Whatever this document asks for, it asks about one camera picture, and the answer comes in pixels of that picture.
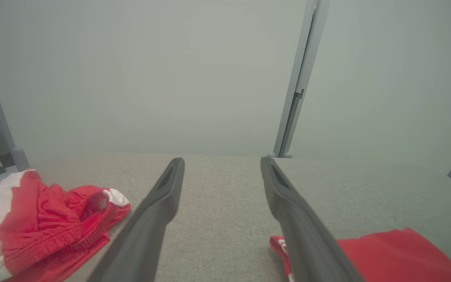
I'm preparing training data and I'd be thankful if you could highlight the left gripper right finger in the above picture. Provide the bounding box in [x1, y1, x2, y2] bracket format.
[260, 157, 365, 282]

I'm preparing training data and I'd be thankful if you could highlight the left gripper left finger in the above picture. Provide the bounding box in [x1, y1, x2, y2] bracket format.
[87, 157, 185, 282]

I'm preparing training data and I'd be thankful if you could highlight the red Bulls 23 jersey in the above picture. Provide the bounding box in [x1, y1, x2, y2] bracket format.
[269, 227, 451, 282]

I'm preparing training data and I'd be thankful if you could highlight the red shorts white stripe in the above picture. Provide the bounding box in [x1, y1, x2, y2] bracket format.
[0, 169, 131, 282]

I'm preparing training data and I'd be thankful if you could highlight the grey partition post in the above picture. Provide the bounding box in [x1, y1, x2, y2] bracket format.
[269, 0, 330, 158]

